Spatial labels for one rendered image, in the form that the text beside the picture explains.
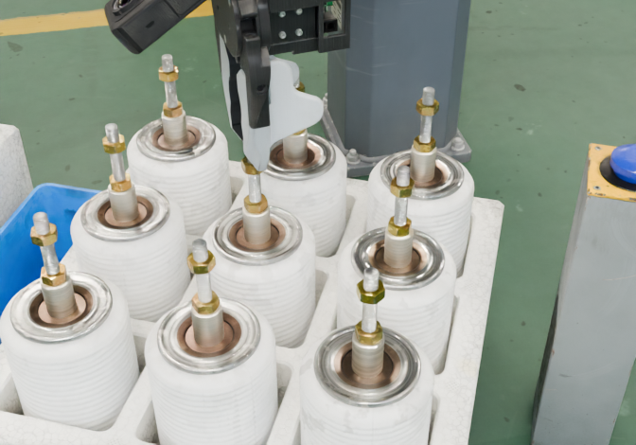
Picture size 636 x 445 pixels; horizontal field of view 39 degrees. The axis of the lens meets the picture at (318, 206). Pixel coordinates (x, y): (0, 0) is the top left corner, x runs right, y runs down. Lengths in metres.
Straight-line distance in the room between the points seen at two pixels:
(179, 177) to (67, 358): 0.23
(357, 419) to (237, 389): 0.09
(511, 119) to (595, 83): 0.18
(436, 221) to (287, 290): 0.15
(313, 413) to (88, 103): 0.90
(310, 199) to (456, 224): 0.13
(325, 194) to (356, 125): 0.42
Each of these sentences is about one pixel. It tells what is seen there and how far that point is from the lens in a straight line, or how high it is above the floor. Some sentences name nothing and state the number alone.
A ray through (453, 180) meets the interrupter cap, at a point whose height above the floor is 0.25.
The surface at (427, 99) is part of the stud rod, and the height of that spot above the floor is 0.33.
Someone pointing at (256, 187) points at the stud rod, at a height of 0.30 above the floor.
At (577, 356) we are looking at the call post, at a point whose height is 0.14.
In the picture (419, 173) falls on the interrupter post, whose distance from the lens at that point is 0.82.
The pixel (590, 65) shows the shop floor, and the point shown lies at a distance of 1.57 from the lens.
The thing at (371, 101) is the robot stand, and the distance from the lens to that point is 1.20.
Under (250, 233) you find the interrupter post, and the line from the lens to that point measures 0.74.
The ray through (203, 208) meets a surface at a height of 0.20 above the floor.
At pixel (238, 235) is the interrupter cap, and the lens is 0.76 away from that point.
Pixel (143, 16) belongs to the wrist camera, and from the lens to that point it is 0.61.
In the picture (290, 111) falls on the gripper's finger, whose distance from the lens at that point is 0.66.
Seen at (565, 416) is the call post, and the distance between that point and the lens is 0.90.
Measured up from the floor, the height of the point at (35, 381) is 0.22.
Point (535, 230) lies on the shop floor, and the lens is 1.19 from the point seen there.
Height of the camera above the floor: 0.73
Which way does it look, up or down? 38 degrees down
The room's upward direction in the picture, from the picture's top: straight up
